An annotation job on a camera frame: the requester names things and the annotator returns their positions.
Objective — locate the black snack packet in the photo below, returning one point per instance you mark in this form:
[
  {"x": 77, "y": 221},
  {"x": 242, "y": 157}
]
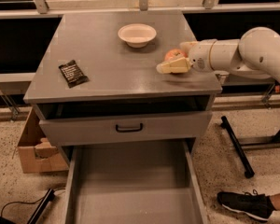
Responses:
[{"x": 72, "y": 74}]

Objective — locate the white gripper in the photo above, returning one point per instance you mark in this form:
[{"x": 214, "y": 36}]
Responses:
[{"x": 200, "y": 57}]

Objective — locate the white paper bowl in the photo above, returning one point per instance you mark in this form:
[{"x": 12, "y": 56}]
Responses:
[{"x": 137, "y": 35}]

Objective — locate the black drawer handle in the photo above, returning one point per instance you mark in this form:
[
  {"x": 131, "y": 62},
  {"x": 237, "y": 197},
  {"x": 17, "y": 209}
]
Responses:
[{"x": 120, "y": 129}]

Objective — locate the black metal stand leg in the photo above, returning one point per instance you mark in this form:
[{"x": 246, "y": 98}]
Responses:
[{"x": 250, "y": 142}]

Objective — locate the black sneaker shoe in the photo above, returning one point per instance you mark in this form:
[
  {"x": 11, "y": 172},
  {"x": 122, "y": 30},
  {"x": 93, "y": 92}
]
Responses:
[{"x": 256, "y": 206}]

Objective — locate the red apple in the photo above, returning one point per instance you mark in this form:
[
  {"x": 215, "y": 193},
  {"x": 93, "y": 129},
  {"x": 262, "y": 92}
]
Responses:
[{"x": 174, "y": 54}]

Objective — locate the brown cardboard box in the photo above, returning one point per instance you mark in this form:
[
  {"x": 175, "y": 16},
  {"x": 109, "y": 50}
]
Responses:
[{"x": 37, "y": 154}]

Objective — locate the grey open middle drawer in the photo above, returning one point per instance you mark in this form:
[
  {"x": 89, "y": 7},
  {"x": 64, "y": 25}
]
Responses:
[{"x": 150, "y": 182}]

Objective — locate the grey top drawer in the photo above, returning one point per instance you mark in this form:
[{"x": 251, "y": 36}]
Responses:
[{"x": 101, "y": 130}]

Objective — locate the grey drawer cabinet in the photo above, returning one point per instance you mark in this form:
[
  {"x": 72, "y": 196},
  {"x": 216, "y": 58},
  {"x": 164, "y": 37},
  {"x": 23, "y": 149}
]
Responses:
[{"x": 123, "y": 81}]

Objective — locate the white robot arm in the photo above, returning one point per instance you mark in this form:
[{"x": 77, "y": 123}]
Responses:
[{"x": 255, "y": 55}]

